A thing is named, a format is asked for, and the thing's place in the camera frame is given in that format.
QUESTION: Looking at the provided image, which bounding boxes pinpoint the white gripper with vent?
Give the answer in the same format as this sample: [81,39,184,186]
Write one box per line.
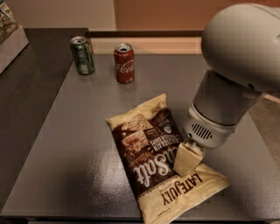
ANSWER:
[173,103,235,177]

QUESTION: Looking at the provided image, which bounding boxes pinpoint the brown Late July chip bag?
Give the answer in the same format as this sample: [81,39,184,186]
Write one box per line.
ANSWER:
[108,94,229,224]

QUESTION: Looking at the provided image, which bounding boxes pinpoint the snack bag in box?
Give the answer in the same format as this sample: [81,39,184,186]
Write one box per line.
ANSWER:
[0,0,18,44]

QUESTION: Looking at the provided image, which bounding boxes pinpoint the red Coca-Cola can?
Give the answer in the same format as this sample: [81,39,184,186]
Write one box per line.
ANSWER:
[114,43,135,84]

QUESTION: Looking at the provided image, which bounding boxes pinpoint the green soda can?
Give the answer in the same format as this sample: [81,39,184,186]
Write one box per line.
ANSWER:
[70,36,95,75]

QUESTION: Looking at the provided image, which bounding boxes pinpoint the white box at left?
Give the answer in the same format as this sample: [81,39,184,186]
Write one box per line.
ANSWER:
[0,25,29,74]

